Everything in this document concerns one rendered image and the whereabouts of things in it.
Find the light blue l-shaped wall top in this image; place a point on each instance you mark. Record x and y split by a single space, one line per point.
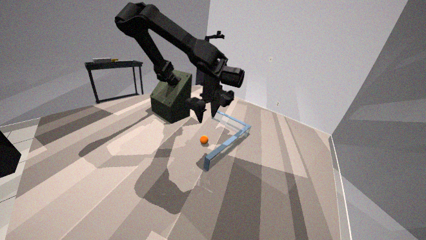
226 143

